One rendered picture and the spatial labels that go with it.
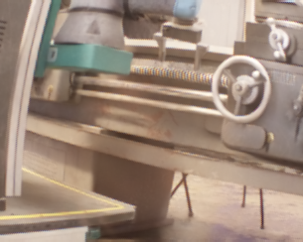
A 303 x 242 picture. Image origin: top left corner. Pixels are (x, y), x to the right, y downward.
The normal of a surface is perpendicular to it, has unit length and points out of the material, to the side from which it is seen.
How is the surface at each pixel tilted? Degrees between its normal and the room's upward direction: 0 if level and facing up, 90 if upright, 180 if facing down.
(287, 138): 90
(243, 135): 90
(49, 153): 90
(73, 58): 90
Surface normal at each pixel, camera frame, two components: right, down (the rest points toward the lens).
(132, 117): -0.56, -0.05
